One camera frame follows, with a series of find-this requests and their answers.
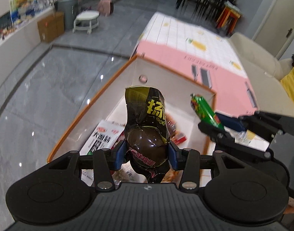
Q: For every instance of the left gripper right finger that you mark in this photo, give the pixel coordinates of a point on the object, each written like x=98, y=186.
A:
x=187, y=161

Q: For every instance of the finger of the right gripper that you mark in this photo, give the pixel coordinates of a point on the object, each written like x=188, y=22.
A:
x=226, y=142
x=231, y=122

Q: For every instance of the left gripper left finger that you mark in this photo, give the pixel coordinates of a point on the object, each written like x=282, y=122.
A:
x=106, y=161

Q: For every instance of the green sausage snack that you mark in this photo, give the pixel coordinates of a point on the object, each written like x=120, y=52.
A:
x=205, y=112

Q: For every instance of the red spicy meat pack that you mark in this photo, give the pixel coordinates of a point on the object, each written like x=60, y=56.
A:
x=176, y=136

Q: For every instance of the white gluten snack bag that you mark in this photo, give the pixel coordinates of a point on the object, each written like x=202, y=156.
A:
x=104, y=136

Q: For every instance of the dark chocolate brown snack pack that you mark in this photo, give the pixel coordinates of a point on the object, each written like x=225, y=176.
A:
x=148, y=153

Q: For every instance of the black yellow snack bag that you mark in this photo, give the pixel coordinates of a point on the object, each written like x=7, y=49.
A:
x=146, y=108

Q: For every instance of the beige sofa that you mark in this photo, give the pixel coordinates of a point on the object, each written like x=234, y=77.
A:
x=264, y=72

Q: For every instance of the lemon pattern tablecloth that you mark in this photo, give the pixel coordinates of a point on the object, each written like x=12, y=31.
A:
x=180, y=59

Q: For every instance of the orange stool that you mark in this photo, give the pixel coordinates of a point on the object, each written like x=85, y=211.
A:
x=229, y=17

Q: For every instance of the white TV console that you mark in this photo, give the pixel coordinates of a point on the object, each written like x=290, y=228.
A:
x=19, y=43

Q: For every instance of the white round rolling stool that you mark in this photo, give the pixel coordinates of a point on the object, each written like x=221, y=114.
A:
x=86, y=21

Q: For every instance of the brown cardboard carton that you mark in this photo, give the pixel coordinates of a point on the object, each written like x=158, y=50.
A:
x=51, y=27

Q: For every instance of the grey trash bin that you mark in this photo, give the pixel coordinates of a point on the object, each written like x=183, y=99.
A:
x=70, y=8

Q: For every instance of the teddy bear photo card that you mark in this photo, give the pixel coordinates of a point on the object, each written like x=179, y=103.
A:
x=20, y=8

